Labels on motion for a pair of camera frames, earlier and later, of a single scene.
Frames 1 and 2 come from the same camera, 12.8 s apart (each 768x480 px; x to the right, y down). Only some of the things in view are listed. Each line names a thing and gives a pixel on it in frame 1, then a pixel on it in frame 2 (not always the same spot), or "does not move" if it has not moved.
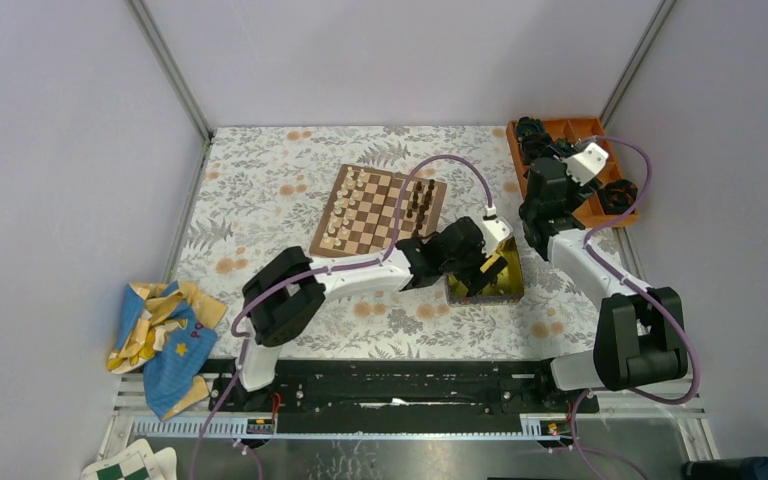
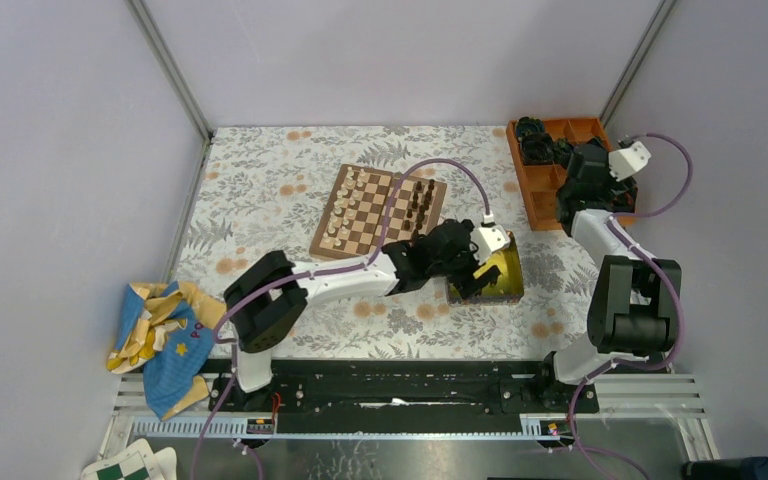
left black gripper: (472, 278) does not move
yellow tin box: (508, 287) does not move
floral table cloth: (263, 189) does not move
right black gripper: (577, 192) -> (612, 188)
